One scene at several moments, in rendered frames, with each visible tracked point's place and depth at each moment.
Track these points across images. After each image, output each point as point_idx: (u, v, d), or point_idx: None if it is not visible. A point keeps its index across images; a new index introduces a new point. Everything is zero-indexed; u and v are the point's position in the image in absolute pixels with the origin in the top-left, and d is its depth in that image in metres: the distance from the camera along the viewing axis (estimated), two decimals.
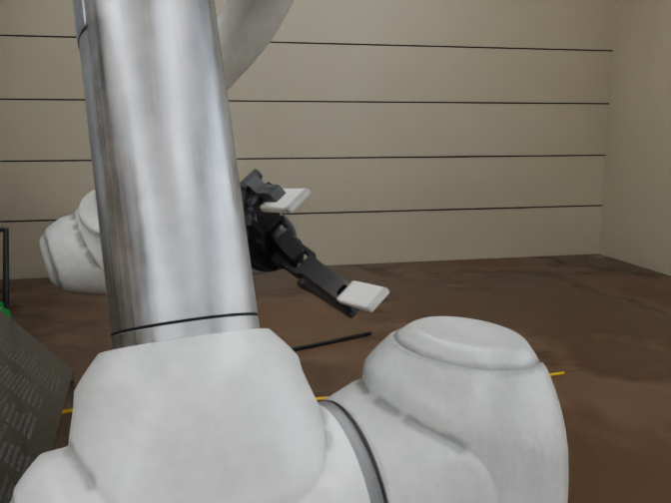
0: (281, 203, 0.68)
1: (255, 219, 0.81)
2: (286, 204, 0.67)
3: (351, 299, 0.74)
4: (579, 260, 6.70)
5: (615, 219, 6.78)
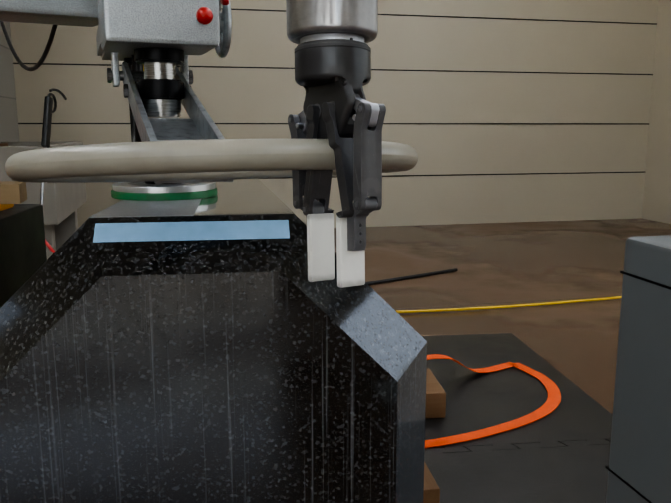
0: (325, 256, 0.73)
1: None
2: (326, 269, 0.73)
3: None
4: (625, 223, 7.08)
5: (659, 183, 7.16)
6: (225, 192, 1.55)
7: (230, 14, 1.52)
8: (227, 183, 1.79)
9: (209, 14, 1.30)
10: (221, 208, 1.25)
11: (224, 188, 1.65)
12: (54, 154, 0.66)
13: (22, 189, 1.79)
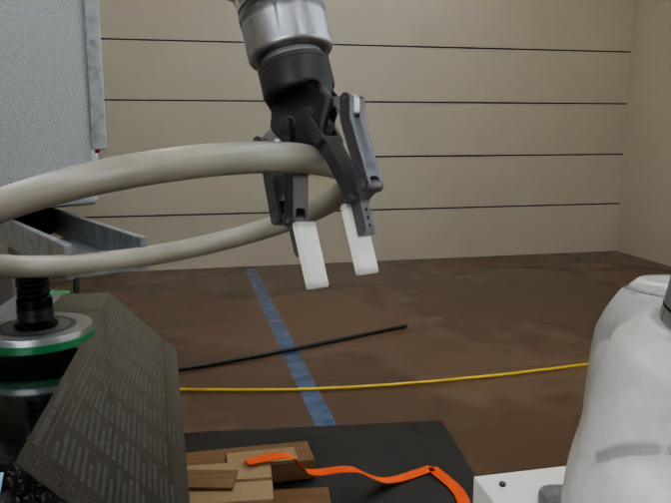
0: (315, 265, 0.72)
1: (281, 134, 0.74)
2: (319, 277, 0.72)
3: (361, 236, 0.69)
4: (598, 257, 6.84)
5: (633, 216, 6.92)
6: (12, 366, 1.32)
7: (98, 157, 1.48)
8: None
9: None
10: None
11: None
12: (21, 185, 0.60)
13: None
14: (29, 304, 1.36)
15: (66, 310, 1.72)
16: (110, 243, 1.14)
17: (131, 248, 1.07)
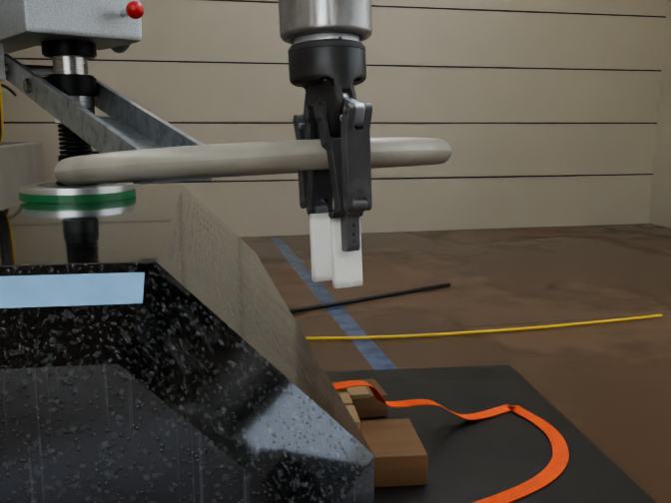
0: (331, 255, 0.73)
1: None
2: (332, 268, 0.73)
3: None
4: (632, 229, 6.63)
5: (668, 186, 6.72)
6: (106, 216, 1.11)
7: None
8: (129, 200, 1.35)
9: (142, 9, 1.26)
10: (56, 249, 0.81)
11: (114, 208, 1.21)
12: (183, 154, 0.66)
13: None
14: None
15: (143, 192, 1.51)
16: (169, 142, 1.18)
17: None
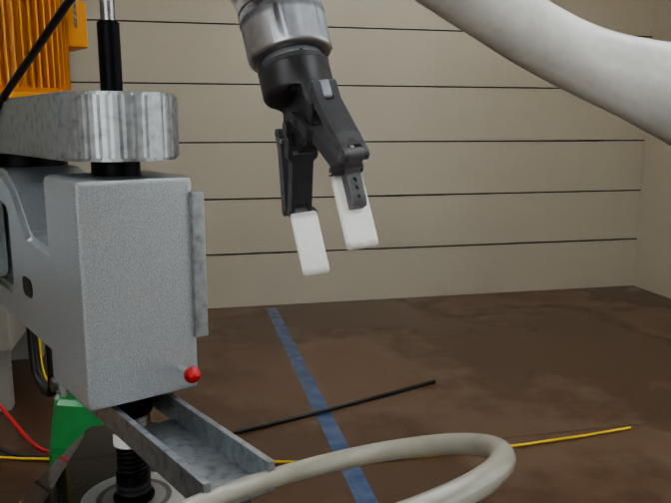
0: (317, 252, 0.77)
1: None
2: (321, 263, 0.77)
3: (362, 207, 0.65)
4: (616, 293, 6.87)
5: (650, 251, 6.96)
6: None
7: None
8: None
9: (199, 375, 1.30)
10: None
11: None
12: None
13: None
14: (130, 481, 1.40)
15: None
16: (228, 449, 1.18)
17: (256, 466, 1.10)
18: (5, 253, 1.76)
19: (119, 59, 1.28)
